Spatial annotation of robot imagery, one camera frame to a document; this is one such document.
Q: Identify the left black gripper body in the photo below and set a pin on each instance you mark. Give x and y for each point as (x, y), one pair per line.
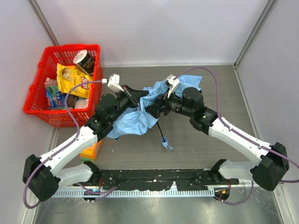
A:
(131, 96)

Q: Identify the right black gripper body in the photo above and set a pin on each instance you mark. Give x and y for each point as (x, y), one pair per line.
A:
(162, 105)

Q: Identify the light blue folding umbrella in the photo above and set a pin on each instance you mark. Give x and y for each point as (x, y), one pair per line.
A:
(136, 121)

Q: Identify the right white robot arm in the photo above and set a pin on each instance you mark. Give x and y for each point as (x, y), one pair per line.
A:
(267, 163)

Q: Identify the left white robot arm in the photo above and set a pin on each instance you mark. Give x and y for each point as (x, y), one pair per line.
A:
(45, 174)

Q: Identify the white small box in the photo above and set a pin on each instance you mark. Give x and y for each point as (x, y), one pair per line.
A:
(82, 104)

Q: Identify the brown snack package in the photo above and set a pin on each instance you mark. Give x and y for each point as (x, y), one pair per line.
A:
(71, 101)

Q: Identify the black cylindrical snack can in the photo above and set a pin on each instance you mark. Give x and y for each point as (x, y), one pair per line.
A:
(85, 62)

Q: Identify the yellow Lays chip bag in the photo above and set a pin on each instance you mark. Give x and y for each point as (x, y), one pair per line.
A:
(70, 76)

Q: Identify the orange yellow sponge box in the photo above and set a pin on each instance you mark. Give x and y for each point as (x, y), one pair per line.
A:
(90, 153)

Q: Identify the blue green sponge pack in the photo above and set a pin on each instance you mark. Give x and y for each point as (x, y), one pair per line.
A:
(54, 97)

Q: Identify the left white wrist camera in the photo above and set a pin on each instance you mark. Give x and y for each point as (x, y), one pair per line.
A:
(113, 83)

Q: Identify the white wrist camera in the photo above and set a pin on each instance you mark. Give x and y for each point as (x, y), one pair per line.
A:
(172, 83)
(113, 83)

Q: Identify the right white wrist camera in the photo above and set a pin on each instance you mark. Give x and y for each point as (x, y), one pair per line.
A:
(172, 83)

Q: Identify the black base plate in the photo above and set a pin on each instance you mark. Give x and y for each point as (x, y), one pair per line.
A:
(159, 179)

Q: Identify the white slotted cable duct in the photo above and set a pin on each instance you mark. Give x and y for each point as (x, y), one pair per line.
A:
(78, 192)

